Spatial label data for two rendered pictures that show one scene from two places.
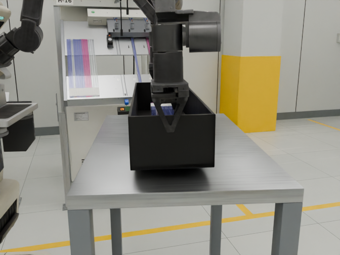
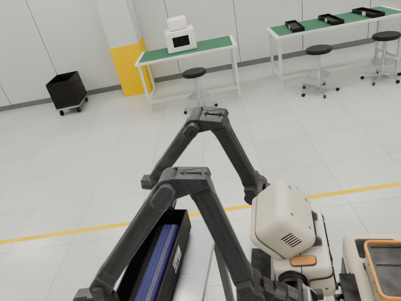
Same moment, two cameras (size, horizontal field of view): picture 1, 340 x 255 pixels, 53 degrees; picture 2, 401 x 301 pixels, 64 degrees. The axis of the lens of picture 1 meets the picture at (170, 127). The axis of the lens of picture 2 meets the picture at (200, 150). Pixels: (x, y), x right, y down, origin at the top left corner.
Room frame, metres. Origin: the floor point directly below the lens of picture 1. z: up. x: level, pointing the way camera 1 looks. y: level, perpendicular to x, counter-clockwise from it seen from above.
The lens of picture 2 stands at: (1.68, 0.60, 1.88)
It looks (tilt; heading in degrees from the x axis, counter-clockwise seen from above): 30 degrees down; 201
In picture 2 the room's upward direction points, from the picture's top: 12 degrees counter-clockwise
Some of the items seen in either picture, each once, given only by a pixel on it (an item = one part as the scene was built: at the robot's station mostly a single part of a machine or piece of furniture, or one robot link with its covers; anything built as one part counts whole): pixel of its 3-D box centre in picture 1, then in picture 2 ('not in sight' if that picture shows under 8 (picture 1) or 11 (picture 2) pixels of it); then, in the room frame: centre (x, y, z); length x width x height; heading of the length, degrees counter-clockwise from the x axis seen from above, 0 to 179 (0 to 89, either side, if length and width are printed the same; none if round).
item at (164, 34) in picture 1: (170, 38); not in sight; (0.66, 0.00, 1.08); 0.07 x 0.06 x 0.07; 86
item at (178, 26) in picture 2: not in sight; (179, 33); (-3.04, -1.15, 1.03); 0.44 x 0.37 x 0.46; 111
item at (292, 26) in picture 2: not in sight; (294, 25); (-3.47, 0.49, 0.83); 0.62 x 0.16 x 0.06; 12
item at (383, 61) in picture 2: not in sight; (385, 57); (-3.15, 1.67, 0.31); 0.53 x 0.50 x 0.62; 128
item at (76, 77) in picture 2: not in sight; (68, 93); (-2.96, -3.47, 0.30); 0.64 x 0.44 x 0.60; 18
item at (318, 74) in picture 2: not in sight; (318, 71); (-2.86, 0.81, 0.31); 0.53 x 0.50 x 0.62; 105
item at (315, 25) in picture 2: not in sight; (331, 48); (-3.62, 1.02, 0.40); 1.80 x 0.75 x 0.80; 105
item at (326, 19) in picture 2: not in sight; (330, 19); (-3.59, 1.00, 0.83); 0.62 x 0.16 x 0.06; 15
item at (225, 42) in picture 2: not in sight; (190, 73); (-3.04, -1.10, 0.40); 1.50 x 0.75 x 0.80; 105
